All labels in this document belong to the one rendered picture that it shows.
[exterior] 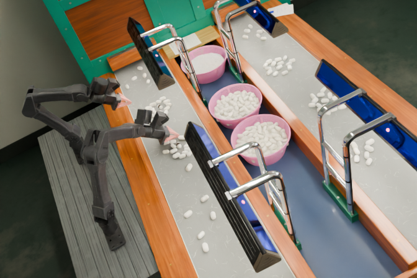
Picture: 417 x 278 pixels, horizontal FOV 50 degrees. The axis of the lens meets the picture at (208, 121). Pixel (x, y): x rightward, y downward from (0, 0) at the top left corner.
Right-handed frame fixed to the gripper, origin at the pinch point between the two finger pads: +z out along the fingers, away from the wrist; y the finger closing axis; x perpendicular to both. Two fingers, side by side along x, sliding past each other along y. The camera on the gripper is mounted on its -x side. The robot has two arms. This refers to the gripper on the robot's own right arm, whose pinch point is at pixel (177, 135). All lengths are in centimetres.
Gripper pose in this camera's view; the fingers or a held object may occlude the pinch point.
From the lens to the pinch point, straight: 215.0
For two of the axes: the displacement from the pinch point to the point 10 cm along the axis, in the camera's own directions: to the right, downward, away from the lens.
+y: -3.5, -5.7, 7.4
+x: -3.9, 8.1, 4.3
